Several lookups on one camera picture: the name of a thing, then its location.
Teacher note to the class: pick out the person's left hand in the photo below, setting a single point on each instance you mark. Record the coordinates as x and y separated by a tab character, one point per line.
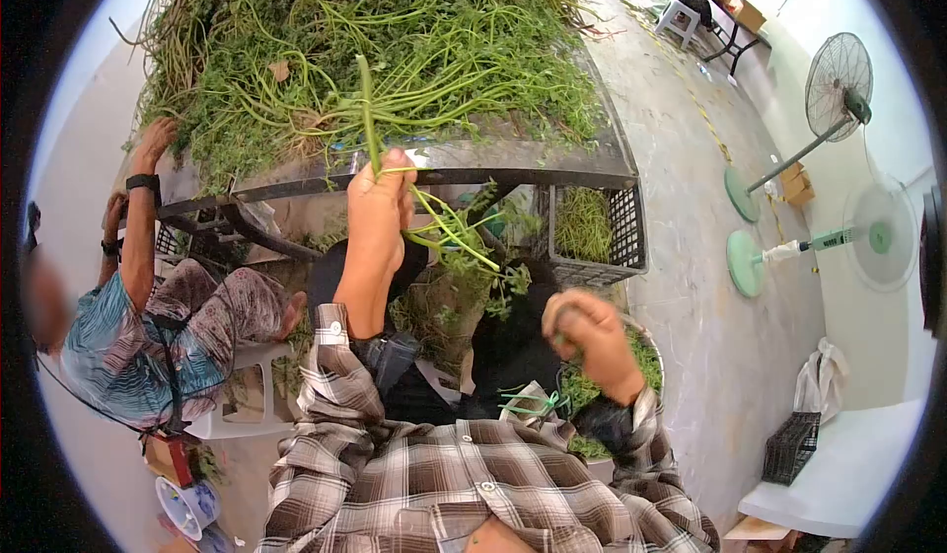
374	216

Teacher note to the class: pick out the person's right hand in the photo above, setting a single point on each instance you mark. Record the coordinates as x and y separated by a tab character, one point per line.
599	346

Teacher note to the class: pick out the person's left fingers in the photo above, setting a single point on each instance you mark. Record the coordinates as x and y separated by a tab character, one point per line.
408	209

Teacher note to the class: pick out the person's left thumb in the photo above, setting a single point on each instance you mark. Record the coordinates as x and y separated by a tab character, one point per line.
400	161

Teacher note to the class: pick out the person's right fingers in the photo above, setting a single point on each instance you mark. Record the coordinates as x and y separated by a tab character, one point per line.
566	323

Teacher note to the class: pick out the bunch of green stems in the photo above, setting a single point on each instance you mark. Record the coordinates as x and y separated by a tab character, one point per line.
368	109

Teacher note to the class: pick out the green leaves in basin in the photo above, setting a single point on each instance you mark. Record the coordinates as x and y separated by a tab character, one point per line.
645	364

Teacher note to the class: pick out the green rubber bands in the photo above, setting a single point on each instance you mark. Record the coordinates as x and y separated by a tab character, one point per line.
529	405

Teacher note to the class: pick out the green stems in crate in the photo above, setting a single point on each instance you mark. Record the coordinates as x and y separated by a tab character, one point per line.
584	224

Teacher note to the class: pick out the heap of vegetable scraps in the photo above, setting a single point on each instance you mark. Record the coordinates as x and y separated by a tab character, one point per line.
444	309

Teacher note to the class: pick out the dark metal table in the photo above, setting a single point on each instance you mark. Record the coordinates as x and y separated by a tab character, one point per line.
518	161

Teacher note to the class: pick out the black plastic crate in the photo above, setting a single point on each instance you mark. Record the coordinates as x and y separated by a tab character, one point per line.
630	220
791	446

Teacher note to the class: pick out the pile of green leafy vegetables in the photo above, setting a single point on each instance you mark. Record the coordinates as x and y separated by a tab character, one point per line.
333	35

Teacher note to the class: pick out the round metal basin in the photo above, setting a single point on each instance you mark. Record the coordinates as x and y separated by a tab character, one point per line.
601	470

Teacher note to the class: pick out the person's body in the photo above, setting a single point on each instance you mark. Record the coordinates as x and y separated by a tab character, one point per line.
459	486

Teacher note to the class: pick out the white plastic stool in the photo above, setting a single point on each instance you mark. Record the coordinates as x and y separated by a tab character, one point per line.
251	357
681	14

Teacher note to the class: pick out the white plastic bag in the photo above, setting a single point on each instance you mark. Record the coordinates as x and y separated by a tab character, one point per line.
821	379

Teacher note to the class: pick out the small cardboard boxes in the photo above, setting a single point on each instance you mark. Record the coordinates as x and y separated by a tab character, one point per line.
797	185

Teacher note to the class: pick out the green and white standing fan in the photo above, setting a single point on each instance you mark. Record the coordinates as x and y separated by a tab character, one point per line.
880	238

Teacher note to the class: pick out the red box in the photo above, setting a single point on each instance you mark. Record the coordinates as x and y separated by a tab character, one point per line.
171	458

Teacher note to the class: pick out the folding table with cartons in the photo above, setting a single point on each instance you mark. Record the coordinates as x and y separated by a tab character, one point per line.
747	16

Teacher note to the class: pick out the grey standing fan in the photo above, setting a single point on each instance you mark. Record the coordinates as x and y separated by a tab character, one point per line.
840	83

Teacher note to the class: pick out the blue and white bowl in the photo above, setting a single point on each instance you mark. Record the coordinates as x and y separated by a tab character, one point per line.
189	507

